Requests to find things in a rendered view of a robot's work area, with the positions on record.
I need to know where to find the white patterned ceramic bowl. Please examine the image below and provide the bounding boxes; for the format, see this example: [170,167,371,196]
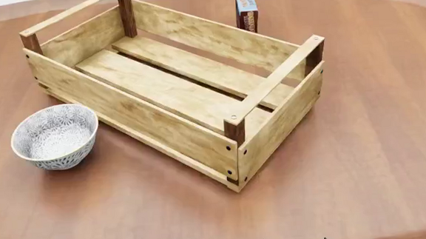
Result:
[8,101,103,174]

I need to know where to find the light wooden slatted crate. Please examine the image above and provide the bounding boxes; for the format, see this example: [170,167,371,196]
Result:
[17,0,334,206]

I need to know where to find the blue and brown food box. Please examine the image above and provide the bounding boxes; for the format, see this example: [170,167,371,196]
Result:
[234,0,260,35]

